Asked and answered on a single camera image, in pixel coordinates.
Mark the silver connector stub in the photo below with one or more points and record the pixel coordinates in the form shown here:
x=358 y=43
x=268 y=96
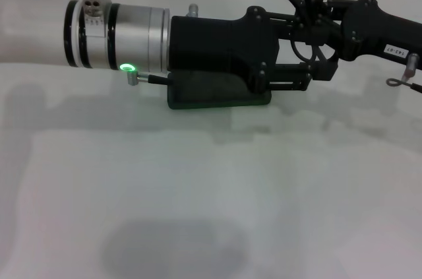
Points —
x=192 y=9

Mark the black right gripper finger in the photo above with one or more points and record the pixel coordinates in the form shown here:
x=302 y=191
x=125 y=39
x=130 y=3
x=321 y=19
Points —
x=293 y=30
x=336 y=40
x=324 y=69
x=334 y=4

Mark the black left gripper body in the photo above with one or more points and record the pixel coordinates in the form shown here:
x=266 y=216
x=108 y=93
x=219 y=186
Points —
x=214 y=45

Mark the green glasses case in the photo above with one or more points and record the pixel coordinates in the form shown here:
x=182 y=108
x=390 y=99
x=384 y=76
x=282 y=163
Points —
x=214 y=94

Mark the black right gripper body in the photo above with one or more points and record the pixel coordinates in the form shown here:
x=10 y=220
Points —
x=372 y=31

